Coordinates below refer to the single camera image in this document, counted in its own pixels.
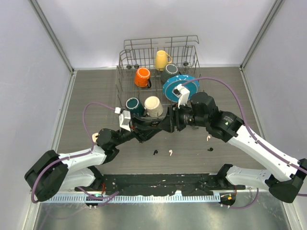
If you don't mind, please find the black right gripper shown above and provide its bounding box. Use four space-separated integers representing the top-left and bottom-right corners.
158 100 208 132

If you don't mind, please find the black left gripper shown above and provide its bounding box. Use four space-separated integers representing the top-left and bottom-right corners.
113 114 162 147

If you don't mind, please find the black earbud charging case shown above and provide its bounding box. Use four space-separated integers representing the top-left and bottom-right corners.
151 121 161 127

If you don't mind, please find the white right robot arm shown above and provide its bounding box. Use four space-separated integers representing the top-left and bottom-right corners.
159 92 307 203

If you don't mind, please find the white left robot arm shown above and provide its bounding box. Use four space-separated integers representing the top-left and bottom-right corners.
24 115 169 203

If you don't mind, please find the white earbud charging case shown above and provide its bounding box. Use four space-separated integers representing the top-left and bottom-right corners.
92 133 99 143

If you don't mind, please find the cream white mug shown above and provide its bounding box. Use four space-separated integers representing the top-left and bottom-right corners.
144 96 163 117

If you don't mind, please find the dark green mug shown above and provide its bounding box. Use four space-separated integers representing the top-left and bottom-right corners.
125 97 145 117

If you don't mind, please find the blue dotted plate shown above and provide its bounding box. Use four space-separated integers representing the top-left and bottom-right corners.
163 75 200 103

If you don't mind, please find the orange mug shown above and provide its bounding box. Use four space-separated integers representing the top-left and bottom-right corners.
134 68 152 88

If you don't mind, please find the grey mug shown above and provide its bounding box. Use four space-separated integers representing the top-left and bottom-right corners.
160 64 179 83

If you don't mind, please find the yellow mug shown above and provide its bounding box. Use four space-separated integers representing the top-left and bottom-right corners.
155 50 173 71

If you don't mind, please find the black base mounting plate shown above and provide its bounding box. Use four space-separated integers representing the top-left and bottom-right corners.
83 173 245 196

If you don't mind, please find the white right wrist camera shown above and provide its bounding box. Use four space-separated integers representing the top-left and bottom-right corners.
172 84 190 109

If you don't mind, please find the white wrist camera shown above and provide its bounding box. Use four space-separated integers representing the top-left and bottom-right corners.
172 84 190 109
115 107 131 132

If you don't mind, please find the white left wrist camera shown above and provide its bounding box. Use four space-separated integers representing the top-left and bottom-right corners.
115 107 131 132

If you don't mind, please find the grey wire dish rack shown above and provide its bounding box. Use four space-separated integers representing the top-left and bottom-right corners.
116 35 201 121

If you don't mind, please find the white slotted cable duct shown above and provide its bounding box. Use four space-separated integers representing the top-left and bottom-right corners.
45 193 221 205

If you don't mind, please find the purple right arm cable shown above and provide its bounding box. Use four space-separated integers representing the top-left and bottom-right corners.
181 76 307 209

